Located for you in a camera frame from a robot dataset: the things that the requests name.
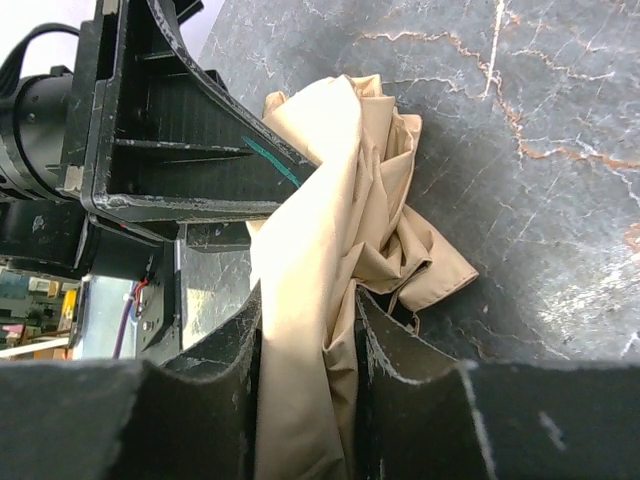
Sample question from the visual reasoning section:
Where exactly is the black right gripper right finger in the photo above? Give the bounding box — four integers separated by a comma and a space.
355, 290, 639, 479

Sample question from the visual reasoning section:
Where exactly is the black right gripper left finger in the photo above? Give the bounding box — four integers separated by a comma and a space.
1, 291, 261, 479

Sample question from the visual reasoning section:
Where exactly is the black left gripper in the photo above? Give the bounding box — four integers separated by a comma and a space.
62, 1, 314, 253

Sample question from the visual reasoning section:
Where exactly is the beige folding umbrella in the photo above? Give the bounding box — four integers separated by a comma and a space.
248, 75, 478, 479

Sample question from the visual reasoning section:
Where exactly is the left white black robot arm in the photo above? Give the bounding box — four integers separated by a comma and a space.
1, 1, 314, 280

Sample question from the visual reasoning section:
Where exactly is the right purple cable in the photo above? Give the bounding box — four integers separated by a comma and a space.
112, 294, 139, 360

